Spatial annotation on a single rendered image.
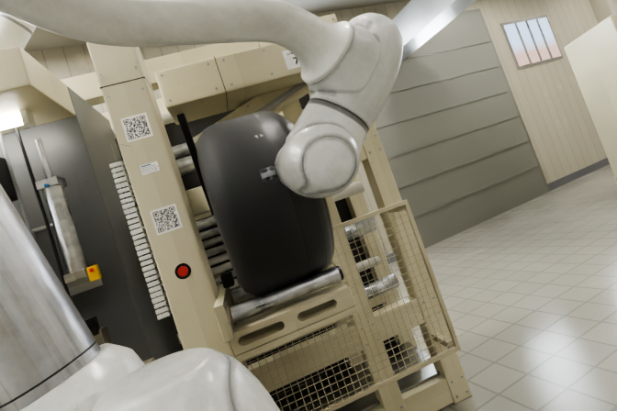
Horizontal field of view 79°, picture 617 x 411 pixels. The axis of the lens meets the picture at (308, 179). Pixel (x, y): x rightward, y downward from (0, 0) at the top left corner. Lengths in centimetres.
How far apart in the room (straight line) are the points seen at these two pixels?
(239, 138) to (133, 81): 40
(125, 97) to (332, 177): 91
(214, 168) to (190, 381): 76
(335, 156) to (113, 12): 29
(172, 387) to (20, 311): 21
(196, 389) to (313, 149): 29
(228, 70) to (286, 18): 105
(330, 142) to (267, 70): 111
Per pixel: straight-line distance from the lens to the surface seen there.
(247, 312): 112
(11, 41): 181
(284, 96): 167
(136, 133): 124
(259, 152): 101
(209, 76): 155
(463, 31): 713
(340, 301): 113
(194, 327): 121
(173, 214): 119
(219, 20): 48
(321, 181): 47
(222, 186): 99
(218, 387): 31
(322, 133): 48
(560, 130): 804
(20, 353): 47
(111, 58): 133
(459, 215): 598
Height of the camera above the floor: 113
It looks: 3 degrees up
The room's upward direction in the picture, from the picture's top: 19 degrees counter-clockwise
